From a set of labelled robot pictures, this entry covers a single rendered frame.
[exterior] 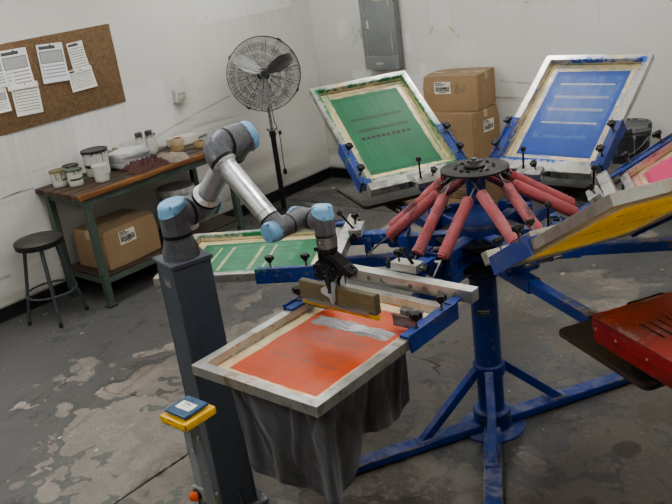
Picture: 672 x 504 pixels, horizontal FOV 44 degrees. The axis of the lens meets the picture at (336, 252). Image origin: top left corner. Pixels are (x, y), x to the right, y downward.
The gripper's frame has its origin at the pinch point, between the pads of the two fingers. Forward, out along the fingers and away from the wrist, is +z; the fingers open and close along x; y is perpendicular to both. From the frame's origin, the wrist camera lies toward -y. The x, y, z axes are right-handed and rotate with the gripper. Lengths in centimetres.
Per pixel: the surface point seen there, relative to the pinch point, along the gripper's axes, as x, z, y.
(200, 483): 67, 40, 10
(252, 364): 33.3, 13.7, 14.0
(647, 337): -15, -2, -106
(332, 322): -4.0, 12.9, 8.5
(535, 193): -102, -11, -25
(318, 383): 32.3, 13.6, -16.0
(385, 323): -13.0, 13.5, -9.6
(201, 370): 48, 11, 23
